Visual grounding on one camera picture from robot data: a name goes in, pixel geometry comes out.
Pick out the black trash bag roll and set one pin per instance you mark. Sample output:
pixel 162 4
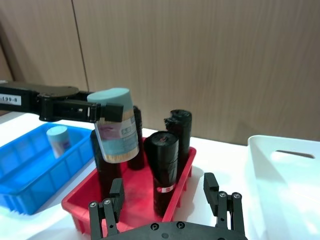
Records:
pixel 183 140
pixel 163 170
pixel 107 177
pixel 137 162

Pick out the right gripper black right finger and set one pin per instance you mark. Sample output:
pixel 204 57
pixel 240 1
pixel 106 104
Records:
pixel 212 193

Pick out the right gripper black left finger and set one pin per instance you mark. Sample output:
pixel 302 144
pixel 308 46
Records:
pixel 117 197

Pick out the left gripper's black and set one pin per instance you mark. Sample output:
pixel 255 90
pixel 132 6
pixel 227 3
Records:
pixel 15 98

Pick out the blue plastic bin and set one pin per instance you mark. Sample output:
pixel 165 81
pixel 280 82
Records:
pixel 30 180

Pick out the red plastic bin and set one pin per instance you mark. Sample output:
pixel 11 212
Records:
pixel 135 200

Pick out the toothpick jar with teal lid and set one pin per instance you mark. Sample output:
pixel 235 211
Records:
pixel 59 141
pixel 120 140

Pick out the white plastic bin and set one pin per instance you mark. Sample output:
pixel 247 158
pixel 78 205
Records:
pixel 287 190

